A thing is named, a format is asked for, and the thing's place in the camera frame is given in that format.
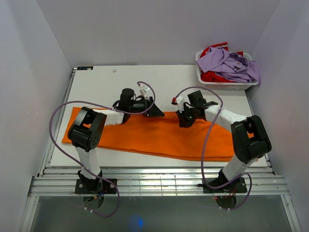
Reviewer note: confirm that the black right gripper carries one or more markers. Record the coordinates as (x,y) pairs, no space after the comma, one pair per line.
(183,122)

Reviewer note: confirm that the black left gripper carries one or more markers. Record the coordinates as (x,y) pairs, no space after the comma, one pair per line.
(150,109)

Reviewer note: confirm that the orange trousers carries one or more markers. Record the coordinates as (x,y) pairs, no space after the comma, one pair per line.
(163,137)

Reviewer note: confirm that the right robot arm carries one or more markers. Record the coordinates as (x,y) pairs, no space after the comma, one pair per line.
(249,137)

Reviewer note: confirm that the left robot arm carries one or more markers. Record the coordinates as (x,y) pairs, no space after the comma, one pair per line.
(87,128)

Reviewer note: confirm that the red garment in basket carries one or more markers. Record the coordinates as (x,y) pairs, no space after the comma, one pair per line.
(211,76)

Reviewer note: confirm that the lilac shirt in basket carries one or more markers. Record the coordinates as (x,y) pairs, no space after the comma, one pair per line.
(229,65)

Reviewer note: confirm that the black label on table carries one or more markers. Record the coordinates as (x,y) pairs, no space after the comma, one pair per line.
(84,68)

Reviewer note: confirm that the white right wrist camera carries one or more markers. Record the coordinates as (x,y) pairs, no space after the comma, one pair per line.
(179,102)

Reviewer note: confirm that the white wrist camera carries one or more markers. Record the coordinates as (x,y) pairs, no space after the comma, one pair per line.
(179,102)
(144,90)

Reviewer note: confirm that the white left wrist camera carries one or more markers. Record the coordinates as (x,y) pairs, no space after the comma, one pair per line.
(144,90)

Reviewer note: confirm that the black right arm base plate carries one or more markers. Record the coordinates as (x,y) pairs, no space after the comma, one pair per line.
(238,186)

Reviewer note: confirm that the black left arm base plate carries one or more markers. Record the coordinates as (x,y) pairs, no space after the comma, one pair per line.
(108,187)

